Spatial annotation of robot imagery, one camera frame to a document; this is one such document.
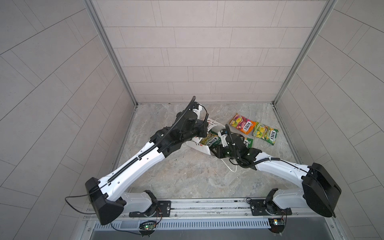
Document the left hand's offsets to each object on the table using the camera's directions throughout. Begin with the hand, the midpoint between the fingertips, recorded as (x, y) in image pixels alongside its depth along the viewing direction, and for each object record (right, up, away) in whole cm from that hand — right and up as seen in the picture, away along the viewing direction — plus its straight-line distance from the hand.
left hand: (212, 123), depth 66 cm
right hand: (+1, -16, +15) cm, 22 cm away
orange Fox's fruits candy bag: (+24, -2, +36) cm, 43 cm away
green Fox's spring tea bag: (+36, -8, +30) cm, 48 cm away
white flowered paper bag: (-8, -10, +5) cm, 13 cm away
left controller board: (-29, -45, -1) cm, 53 cm away
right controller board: (+30, -47, +2) cm, 56 cm away
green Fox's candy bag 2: (+2, -11, +21) cm, 24 cm away
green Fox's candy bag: (+25, -14, +28) cm, 40 cm away
